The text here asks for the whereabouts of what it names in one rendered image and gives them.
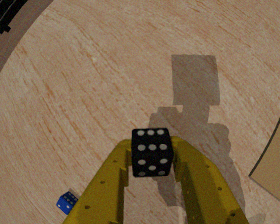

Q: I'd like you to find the black die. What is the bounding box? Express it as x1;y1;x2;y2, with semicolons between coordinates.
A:
131;128;174;177

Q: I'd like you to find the blue die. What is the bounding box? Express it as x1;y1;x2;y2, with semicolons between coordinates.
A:
56;191;78;215

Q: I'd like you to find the tan flat mat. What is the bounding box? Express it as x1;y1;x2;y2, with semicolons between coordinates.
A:
248;118;280;200

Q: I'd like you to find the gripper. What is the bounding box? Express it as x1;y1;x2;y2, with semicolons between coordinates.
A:
62;136;249;224

